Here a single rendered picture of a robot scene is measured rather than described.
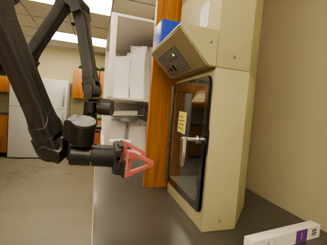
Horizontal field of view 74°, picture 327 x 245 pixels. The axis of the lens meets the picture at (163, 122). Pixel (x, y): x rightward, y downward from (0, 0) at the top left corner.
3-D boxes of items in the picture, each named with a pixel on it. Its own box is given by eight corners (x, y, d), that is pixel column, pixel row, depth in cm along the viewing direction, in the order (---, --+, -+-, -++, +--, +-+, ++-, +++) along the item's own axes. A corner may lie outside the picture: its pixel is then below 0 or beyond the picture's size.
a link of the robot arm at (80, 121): (58, 141, 61) (37, 157, 53) (60, 103, 56) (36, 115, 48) (99, 153, 60) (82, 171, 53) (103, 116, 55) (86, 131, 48)
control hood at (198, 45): (175, 80, 90) (177, 56, 90) (216, 66, 59) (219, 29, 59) (148, 77, 87) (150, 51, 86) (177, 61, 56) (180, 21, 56)
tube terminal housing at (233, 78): (218, 188, 100) (233, 18, 96) (272, 225, 69) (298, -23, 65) (166, 190, 93) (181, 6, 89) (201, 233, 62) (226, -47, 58)
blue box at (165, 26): (176, 55, 88) (178, 32, 88) (186, 48, 79) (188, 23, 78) (153, 51, 85) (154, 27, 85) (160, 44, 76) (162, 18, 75)
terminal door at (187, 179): (167, 180, 92) (175, 84, 89) (200, 214, 62) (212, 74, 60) (166, 180, 91) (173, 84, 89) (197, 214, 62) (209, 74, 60)
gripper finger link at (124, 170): (151, 146, 60) (117, 144, 58) (157, 152, 54) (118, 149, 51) (147, 170, 61) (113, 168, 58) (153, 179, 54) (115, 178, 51)
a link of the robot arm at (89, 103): (88, 99, 98) (81, 98, 92) (102, 100, 96) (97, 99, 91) (87, 114, 98) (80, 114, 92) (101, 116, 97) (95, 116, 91)
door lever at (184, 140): (196, 167, 65) (193, 165, 67) (199, 135, 64) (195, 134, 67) (180, 167, 63) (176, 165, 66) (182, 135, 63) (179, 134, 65)
